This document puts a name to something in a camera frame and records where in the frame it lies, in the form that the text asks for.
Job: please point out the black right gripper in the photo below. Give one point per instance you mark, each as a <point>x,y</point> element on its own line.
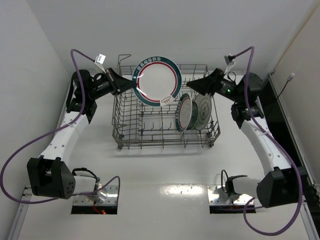
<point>213,81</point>

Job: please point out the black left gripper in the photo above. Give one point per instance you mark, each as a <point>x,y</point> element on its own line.
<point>112,82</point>

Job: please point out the white gold rimmed plate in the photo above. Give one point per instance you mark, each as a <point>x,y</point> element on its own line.
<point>204,104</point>

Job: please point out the teal red rimmed plate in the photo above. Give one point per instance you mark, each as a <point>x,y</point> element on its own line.
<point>183,113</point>
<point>158,81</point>

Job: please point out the blue floral green plate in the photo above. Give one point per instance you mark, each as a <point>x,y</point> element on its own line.
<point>194,116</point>

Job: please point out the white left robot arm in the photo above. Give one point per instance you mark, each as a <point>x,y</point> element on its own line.
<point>49,174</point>

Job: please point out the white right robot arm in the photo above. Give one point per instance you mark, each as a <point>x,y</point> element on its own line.
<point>282,183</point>

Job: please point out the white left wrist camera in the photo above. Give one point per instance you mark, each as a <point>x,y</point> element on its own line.
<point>99,60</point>

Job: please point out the grey wire dish rack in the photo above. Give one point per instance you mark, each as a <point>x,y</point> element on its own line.
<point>138,125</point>

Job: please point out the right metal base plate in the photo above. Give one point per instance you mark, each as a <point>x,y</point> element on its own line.
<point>217,197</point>

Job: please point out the metal base plate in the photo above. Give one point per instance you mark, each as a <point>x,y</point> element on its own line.
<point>217,197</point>
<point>106,198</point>

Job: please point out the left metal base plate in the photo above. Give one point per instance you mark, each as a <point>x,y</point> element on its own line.
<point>106,198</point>

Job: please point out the aluminium table frame rail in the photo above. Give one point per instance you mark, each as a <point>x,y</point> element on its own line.
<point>279,127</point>

